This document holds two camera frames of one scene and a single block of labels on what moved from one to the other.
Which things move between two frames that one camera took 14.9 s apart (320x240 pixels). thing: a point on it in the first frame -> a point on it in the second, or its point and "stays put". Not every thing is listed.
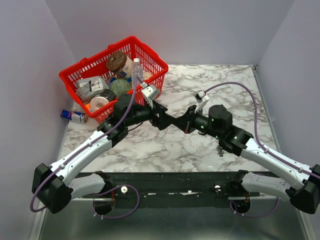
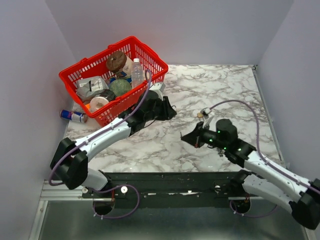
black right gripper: (185, 122) -> (191, 137)
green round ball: (121, 87) stays put
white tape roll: (97, 102) stays put
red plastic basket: (92, 84) stays put
